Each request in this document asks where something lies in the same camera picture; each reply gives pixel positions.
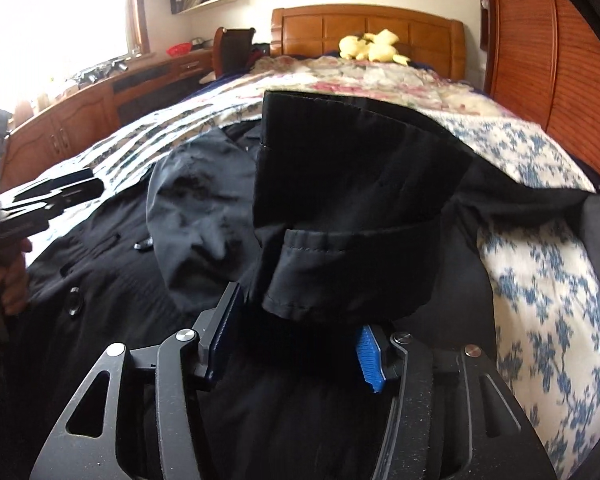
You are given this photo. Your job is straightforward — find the pile of desk clutter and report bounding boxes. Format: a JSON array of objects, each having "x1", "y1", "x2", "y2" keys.
[{"x1": 67, "y1": 57, "x2": 131, "y2": 86}]

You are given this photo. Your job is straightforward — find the blue floral white blanket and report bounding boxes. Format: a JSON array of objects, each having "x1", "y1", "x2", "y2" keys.
[{"x1": 0, "y1": 80, "x2": 600, "y2": 480}]

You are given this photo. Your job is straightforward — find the wooden desk cabinet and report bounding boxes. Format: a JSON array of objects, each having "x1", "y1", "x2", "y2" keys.
[{"x1": 0, "y1": 47, "x2": 216, "y2": 181}]

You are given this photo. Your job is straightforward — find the window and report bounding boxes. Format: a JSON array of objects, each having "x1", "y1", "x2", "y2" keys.
[{"x1": 0, "y1": 0, "x2": 148, "y2": 116}]

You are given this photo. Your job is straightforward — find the wooden bed headboard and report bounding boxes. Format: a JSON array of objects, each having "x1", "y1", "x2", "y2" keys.
[{"x1": 270, "y1": 5, "x2": 468, "y2": 81}]

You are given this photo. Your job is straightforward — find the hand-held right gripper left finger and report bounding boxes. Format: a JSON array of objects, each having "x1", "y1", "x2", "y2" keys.
[{"x1": 30, "y1": 282, "x2": 246, "y2": 480}]

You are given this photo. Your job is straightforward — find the wooden slatted wardrobe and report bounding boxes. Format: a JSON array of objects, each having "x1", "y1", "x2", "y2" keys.
[{"x1": 477, "y1": 0, "x2": 600, "y2": 181}]

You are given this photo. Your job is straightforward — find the yellow plush toy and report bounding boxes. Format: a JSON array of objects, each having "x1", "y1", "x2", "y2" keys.
[{"x1": 340, "y1": 29, "x2": 411, "y2": 66}]

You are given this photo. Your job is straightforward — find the black coat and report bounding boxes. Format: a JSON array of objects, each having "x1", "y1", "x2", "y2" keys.
[{"x1": 0, "y1": 89, "x2": 600, "y2": 480}]

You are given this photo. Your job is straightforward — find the person's left hand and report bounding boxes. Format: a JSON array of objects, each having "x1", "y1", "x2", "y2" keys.
[{"x1": 0, "y1": 237, "x2": 33, "y2": 333}]

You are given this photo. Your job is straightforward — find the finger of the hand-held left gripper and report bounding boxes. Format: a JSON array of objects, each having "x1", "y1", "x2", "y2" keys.
[
  {"x1": 10, "y1": 167, "x2": 105, "y2": 207},
  {"x1": 0, "y1": 202, "x2": 51, "y2": 241}
]

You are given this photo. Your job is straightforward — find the pink floral quilt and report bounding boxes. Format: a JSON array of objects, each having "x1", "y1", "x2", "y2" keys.
[{"x1": 200, "y1": 55, "x2": 486, "y2": 111}]

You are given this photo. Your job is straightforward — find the wooden chair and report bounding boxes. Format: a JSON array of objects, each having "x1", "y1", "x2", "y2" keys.
[{"x1": 212, "y1": 26, "x2": 271, "y2": 76}]

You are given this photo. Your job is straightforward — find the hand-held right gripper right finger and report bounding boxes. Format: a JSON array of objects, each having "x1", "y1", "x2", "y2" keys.
[{"x1": 355, "y1": 325, "x2": 551, "y2": 480}]

